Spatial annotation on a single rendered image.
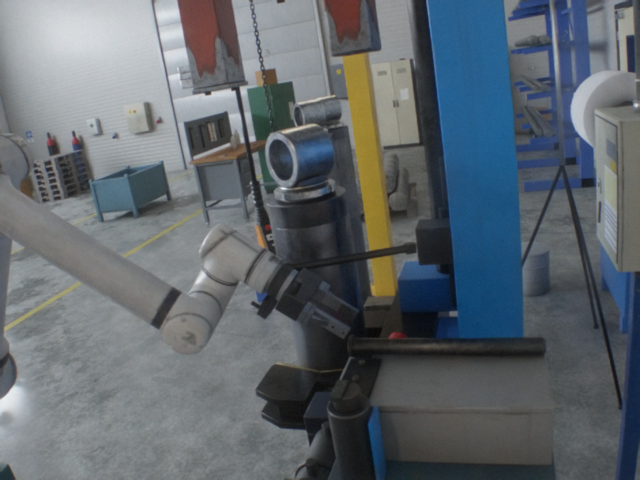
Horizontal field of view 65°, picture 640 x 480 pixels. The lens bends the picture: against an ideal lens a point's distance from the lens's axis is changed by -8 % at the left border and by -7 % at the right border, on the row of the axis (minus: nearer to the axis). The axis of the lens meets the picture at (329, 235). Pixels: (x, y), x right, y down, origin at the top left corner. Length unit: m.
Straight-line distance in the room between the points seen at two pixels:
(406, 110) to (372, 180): 7.57
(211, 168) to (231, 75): 6.13
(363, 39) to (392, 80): 10.22
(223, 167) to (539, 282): 4.72
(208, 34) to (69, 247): 0.65
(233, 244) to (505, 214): 0.61
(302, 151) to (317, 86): 11.09
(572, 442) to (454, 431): 1.80
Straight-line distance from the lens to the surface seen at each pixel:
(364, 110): 3.92
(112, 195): 9.44
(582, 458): 2.70
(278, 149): 1.44
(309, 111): 2.71
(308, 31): 12.46
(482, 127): 1.22
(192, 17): 1.45
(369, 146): 3.95
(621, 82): 1.75
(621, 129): 1.44
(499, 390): 1.02
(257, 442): 2.98
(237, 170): 7.27
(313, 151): 1.35
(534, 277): 4.10
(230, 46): 1.45
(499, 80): 1.21
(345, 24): 1.30
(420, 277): 1.54
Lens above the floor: 1.77
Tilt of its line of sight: 17 degrees down
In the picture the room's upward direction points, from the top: 9 degrees counter-clockwise
